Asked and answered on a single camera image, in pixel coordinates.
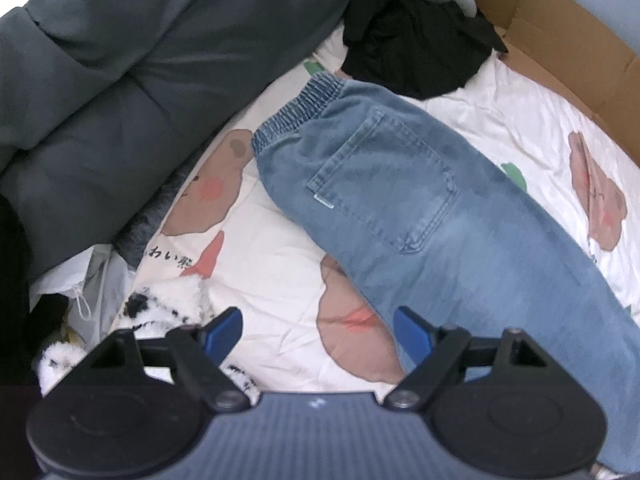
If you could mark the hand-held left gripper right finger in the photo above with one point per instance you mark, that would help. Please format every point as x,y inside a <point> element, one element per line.
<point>412,330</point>

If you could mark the white printed blanket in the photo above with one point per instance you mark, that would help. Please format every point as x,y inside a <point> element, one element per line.
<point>270,260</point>

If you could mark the black garment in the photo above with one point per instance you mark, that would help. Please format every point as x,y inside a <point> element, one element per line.
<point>420,45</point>

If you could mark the dark grey fuzzy cloth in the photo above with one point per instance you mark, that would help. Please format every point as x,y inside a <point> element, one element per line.
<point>140,230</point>

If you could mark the black and white fluffy item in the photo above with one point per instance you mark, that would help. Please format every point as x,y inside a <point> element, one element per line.
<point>165,305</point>

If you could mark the brown cardboard sheet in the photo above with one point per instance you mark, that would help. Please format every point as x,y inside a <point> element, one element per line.
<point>550,25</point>

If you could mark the translucent plastic bag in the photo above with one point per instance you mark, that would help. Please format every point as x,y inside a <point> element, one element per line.
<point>100,285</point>

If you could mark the black fabric item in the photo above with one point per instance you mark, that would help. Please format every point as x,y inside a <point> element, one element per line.
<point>15,285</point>

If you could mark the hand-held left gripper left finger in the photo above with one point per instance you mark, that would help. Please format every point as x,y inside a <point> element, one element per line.
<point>225,327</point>

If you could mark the light blue jeans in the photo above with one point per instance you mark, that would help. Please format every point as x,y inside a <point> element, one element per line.
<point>400,185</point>

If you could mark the person in grey sleeves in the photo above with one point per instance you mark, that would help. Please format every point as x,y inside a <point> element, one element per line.
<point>125,85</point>

